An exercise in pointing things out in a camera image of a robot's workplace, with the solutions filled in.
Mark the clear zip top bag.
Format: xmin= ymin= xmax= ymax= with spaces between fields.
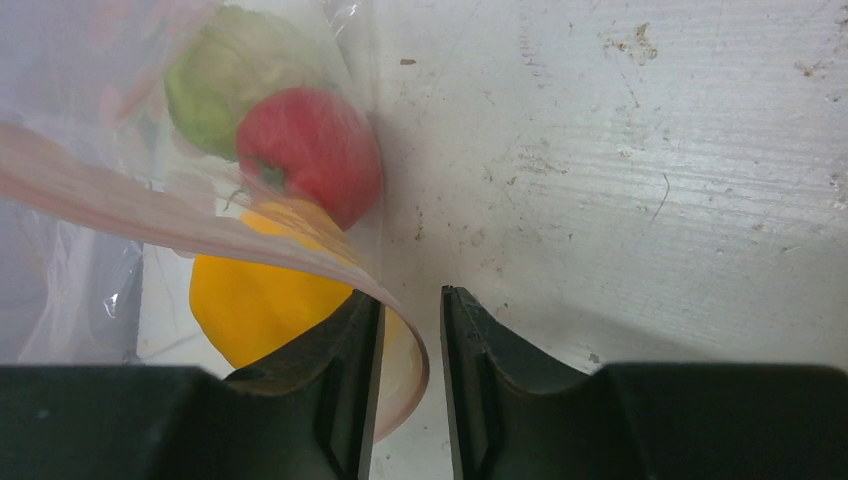
xmin=1 ymin=1 xmax=430 ymax=440

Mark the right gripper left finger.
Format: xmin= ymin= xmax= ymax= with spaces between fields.
xmin=225 ymin=291 xmax=385 ymax=479

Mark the green toy cabbage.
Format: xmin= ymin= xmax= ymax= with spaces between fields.
xmin=164 ymin=5 xmax=331 ymax=162

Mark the red toy tomato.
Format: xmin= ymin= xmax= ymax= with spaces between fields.
xmin=236 ymin=87 xmax=382 ymax=231

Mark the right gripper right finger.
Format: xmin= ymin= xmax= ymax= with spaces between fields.
xmin=440 ymin=286 xmax=610 ymax=479

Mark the yellow toy bell pepper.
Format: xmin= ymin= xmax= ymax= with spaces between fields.
xmin=188 ymin=199 xmax=353 ymax=368

